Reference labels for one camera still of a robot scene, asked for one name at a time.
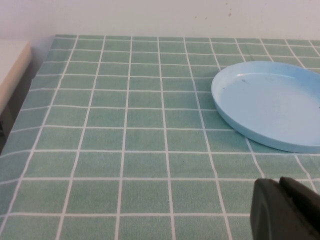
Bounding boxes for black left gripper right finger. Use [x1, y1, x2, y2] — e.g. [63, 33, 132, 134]
[279, 176, 320, 240]

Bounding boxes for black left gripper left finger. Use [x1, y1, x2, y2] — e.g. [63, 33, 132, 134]
[250, 177, 316, 240]

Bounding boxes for light blue plastic plate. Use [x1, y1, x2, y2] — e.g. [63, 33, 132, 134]
[210, 60, 320, 154]

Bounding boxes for green checked tablecloth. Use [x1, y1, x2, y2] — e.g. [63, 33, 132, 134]
[0, 34, 320, 240]

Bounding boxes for cream white side table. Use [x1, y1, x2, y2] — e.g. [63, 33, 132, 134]
[0, 39, 32, 141]

